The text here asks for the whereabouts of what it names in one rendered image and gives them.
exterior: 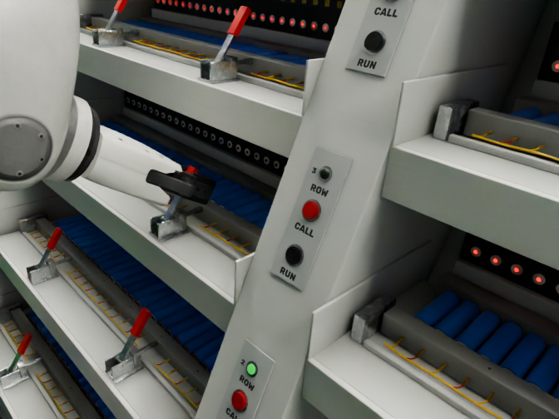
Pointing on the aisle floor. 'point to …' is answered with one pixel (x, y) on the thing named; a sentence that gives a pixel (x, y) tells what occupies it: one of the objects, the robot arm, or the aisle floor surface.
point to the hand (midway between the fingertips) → (190, 184)
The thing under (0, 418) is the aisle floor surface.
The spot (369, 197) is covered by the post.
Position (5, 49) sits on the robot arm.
